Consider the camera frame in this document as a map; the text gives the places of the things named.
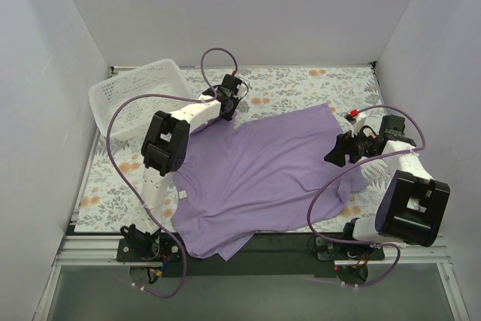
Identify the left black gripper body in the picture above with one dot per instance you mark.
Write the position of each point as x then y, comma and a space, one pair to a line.
228, 106

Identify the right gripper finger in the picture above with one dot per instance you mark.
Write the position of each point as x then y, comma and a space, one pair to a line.
338, 154
344, 140

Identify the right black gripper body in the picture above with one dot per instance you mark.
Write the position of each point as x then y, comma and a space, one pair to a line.
348, 146

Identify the purple t-shirt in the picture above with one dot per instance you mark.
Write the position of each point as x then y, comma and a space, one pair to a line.
267, 175

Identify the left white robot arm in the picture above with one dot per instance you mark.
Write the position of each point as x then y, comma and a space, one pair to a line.
164, 151

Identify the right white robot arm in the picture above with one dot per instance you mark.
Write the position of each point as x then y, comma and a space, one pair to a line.
413, 206

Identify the white plastic basket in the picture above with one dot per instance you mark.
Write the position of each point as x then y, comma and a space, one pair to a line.
161, 77

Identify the floral table mat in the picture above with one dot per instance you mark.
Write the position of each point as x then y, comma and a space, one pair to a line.
105, 203

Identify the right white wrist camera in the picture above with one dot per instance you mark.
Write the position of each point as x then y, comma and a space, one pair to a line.
356, 119

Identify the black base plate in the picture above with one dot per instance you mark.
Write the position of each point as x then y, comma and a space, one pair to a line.
263, 254

